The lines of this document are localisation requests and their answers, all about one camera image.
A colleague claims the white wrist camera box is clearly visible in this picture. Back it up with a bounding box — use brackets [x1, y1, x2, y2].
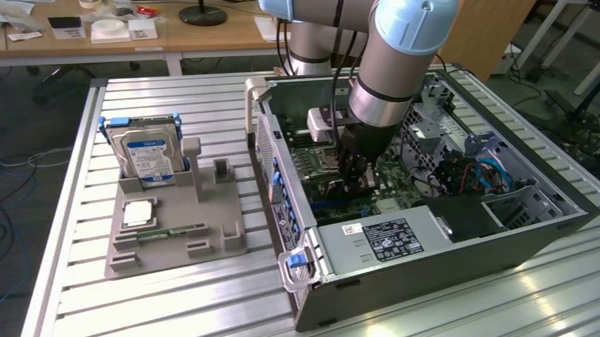
[306, 107, 350, 143]

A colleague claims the CPU socket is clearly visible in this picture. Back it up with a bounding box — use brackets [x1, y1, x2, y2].
[315, 145, 344, 170]

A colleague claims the thin black wire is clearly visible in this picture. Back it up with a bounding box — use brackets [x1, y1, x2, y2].
[410, 167, 446, 197]

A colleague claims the white table frame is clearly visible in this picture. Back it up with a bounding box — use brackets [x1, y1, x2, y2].
[513, 0, 600, 95]

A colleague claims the wooden desk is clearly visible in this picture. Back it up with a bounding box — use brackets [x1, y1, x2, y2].
[0, 0, 422, 77]

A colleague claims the white paper slip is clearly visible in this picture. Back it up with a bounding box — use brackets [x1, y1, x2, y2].
[5, 31, 43, 42]

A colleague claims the black floor stand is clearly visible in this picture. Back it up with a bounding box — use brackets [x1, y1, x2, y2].
[543, 62, 600, 159]

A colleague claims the blue data wire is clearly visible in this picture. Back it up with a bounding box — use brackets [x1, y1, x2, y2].
[472, 158, 512, 194]

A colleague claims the silver CPU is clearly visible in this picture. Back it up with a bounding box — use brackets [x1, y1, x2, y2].
[122, 202, 155, 225]

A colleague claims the white paper stack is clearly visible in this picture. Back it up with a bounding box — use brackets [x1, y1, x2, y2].
[253, 15, 293, 43]

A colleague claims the white floor cable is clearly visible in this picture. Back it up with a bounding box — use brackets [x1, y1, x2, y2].
[0, 147, 76, 169]

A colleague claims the black power supply label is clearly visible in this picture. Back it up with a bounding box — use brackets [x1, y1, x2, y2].
[364, 217, 426, 263]

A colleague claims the plain white box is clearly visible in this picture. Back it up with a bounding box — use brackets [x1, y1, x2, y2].
[127, 18, 159, 41]

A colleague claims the grey power supply unit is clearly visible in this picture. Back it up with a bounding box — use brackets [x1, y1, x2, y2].
[317, 206, 454, 277]

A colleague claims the white box with round dish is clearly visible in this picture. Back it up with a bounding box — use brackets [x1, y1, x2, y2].
[90, 19, 132, 45]

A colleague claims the black office chair base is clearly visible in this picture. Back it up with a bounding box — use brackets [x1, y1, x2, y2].
[27, 62, 98, 105]

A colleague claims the black round lamp base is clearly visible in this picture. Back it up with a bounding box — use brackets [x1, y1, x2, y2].
[178, 0, 230, 27]

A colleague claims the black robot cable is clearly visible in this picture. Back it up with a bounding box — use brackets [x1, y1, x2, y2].
[275, 17, 364, 148]

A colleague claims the wooden cabinet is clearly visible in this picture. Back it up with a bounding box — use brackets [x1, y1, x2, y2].
[436, 0, 539, 82]

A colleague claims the black plastic shroud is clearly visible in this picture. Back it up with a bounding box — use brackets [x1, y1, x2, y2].
[425, 195, 508, 244]

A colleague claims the grey parts rack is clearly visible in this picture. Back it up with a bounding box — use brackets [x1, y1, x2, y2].
[103, 137, 249, 281]

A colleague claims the clear plastic bag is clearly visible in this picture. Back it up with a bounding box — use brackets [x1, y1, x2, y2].
[0, 0, 36, 32]

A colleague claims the white box with black top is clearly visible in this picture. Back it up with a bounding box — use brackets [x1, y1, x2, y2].
[47, 16, 88, 41]

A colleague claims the silver metal drive cage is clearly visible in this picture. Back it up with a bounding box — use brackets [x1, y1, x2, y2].
[401, 75, 511, 197]

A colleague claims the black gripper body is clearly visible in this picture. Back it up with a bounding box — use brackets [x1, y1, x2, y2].
[341, 122, 396, 161]

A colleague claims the hard disk with blue bracket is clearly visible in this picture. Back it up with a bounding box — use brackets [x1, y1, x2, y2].
[96, 112, 183, 190]

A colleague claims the green motherboard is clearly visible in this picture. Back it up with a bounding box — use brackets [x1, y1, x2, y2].
[275, 115, 432, 225]

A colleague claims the blue floor cable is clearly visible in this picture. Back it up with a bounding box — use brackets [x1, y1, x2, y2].
[0, 168, 39, 303]

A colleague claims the grey metal disk bay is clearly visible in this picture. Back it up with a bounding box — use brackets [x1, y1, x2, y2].
[481, 182, 564, 231]

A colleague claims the graphics card with metal bracket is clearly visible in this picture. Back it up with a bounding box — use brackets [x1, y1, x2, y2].
[325, 177, 374, 206]

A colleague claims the green RAM stick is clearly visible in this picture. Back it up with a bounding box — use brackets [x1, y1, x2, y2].
[135, 227, 191, 242]

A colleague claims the dark grey open PC case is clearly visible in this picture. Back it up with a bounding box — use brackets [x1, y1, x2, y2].
[243, 68, 600, 333]

